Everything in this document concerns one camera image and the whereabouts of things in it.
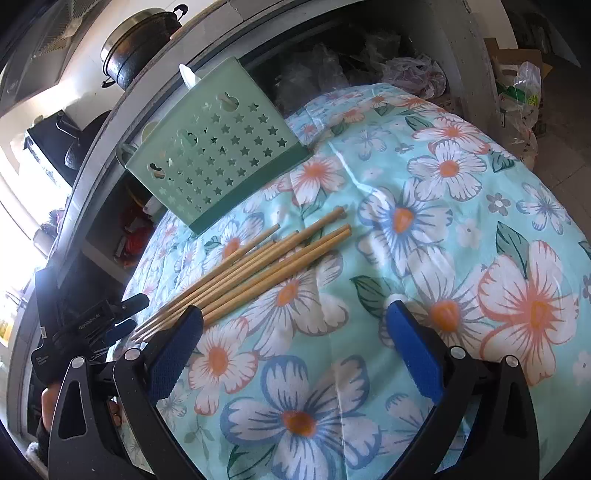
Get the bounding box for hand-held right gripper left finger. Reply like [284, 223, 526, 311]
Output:
[47, 305, 205, 480]

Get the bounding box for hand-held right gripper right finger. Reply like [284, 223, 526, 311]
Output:
[387, 300, 541, 480]

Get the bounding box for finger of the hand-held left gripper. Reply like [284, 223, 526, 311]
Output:
[108, 293, 149, 320]
[90, 318, 136, 346]

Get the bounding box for bundle of wooden chopsticks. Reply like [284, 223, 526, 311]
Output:
[143, 206, 347, 341]

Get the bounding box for green star-cutout utensil holder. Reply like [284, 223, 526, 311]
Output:
[115, 56, 314, 236]

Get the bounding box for person's left hand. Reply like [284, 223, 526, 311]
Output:
[38, 387, 64, 422]

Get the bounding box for red plastic bag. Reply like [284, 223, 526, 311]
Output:
[115, 194, 155, 267]

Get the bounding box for floral teal blanket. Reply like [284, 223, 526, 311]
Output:
[106, 83, 591, 480]

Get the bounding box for black wok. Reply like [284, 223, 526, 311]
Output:
[55, 111, 112, 175]

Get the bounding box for black box appliance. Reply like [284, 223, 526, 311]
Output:
[24, 117, 75, 181]

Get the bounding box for white rice sack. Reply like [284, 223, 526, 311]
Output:
[508, 124, 540, 172]

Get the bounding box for grey concrete kitchen counter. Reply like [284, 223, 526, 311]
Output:
[4, 0, 504, 416]

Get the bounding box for black cooking pot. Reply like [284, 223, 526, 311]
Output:
[99, 4, 190, 90]

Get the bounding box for grey range hood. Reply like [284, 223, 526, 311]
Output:
[0, 0, 100, 110]

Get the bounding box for green-print plastic bag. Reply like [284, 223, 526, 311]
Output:
[496, 62, 543, 139]

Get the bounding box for pink floral plastic bag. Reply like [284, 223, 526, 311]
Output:
[383, 55, 448, 100]

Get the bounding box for steel pot lid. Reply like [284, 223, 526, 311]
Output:
[102, 7, 178, 51]

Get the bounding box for crumpled clear plastic bags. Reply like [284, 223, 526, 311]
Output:
[274, 44, 352, 101]

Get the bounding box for brown cardboard box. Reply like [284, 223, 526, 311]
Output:
[482, 37, 555, 80]

